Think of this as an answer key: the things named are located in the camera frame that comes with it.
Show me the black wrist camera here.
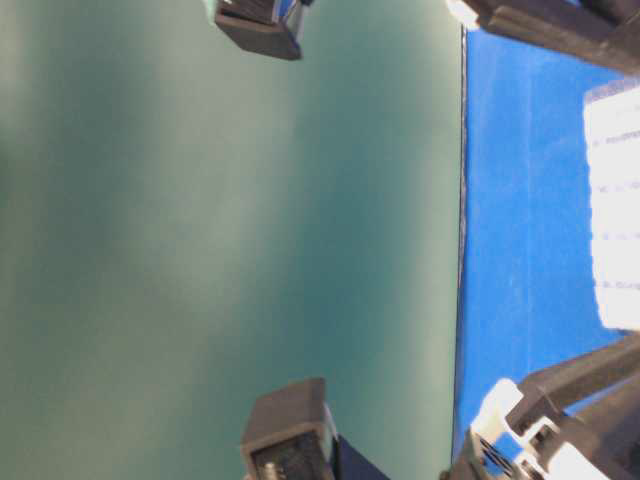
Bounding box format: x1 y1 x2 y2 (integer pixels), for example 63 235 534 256
240 377 386 480
212 0 313 61

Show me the white striped cloth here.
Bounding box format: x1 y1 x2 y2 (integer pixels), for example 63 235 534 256
583 78 639 331

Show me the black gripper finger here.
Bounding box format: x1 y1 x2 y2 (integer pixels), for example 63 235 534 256
446 0 639 75

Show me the blue towel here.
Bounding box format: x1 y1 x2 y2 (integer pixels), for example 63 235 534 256
454 32 639 447

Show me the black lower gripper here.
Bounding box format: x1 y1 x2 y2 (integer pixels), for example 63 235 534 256
441 334 639 479

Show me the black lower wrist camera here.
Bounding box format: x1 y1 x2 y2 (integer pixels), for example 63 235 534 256
240 377 386 480

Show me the black upper wrist camera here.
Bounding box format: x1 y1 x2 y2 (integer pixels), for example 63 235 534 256
212 0 313 61

